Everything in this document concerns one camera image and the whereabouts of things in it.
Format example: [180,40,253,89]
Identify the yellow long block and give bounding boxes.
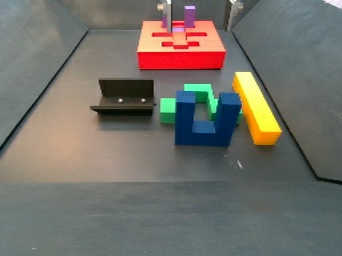
[233,72,282,146]

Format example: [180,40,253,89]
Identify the green stepped block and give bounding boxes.
[160,83,245,126]

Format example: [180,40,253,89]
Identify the red slotted board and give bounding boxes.
[137,21,226,70]

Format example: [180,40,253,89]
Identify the purple block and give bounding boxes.
[161,5,198,33]

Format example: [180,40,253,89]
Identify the black angle bracket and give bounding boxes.
[90,78,156,115]

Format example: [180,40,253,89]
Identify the blue U-shaped block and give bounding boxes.
[176,91,242,147]

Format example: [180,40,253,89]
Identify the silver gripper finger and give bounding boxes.
[226,0,244,31]
[158,0,173,32]

